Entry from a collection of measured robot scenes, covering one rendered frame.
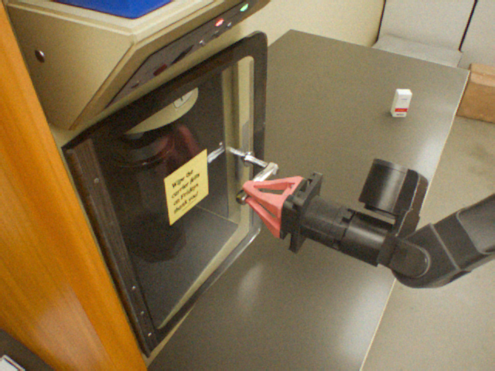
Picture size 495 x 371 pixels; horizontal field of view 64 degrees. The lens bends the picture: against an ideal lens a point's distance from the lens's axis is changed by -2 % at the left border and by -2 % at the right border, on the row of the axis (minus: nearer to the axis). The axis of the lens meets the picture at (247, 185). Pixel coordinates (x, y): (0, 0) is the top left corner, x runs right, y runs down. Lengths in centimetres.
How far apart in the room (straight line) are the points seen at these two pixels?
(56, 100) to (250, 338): 53
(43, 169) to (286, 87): 114
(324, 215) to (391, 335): 140
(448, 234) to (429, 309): 154
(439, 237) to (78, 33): 39
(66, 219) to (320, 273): 60
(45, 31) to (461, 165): 266
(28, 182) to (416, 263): 37
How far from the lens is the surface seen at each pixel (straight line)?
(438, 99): 142
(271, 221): 55
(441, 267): 47
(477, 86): 318
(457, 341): 197
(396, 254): 47
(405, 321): 194
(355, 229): 51
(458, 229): 47
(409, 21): 349
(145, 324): 61
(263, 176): 59
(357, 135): 116
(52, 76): 32
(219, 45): 54
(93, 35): 27
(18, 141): 24
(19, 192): 26
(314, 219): 52
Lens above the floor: 160
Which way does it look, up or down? 43 degrees down
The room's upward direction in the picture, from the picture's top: straight up
